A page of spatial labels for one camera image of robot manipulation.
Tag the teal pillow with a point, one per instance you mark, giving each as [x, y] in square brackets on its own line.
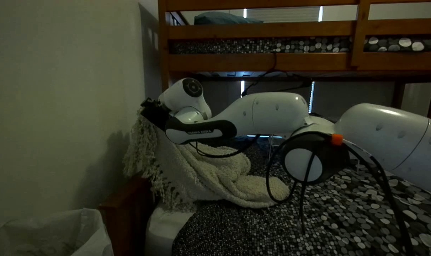
[219, 19]

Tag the white mattress sheet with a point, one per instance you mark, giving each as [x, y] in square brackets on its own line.
[162, 232]

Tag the grey window blind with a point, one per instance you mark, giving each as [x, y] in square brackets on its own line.
[357, 97]

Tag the wooden bunk bed frame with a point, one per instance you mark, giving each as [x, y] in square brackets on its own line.
[214, 62]

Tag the white fleece blanket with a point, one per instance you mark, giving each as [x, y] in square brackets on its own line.
[214, 175]

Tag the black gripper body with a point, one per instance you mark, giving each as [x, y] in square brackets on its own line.
[157, 114]

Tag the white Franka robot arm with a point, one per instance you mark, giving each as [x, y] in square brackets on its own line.
[271, 114]

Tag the black white dotted bedspread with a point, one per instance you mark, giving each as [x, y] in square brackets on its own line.
[347, 214]

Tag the dotted bunk bedding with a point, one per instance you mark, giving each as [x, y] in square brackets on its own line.
[214, 46]

